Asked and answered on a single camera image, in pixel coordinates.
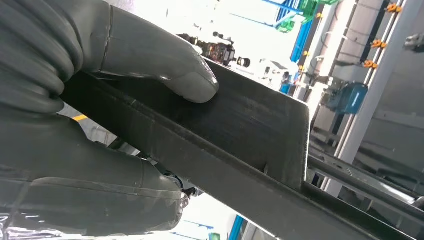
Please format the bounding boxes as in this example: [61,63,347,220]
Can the blue steel post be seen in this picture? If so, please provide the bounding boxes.
[228,215,245,240]

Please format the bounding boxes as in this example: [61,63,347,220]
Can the white steel post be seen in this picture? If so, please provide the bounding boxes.
[322,0,424,197]

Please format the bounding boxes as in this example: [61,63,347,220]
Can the blue motor housing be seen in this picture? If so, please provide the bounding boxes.
[327,82,369,116]

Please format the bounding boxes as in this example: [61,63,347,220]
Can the grey steel rail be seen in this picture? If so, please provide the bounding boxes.
[308,155,424,229]

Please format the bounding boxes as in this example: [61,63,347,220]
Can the blue plastic crate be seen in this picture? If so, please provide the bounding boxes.
[276,0,314,64]

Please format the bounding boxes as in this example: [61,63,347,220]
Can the green plastic crate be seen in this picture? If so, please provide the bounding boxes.
[276,0,340,34]

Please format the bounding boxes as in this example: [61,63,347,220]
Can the dark machine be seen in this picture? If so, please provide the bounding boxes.
[178,31,252,67]

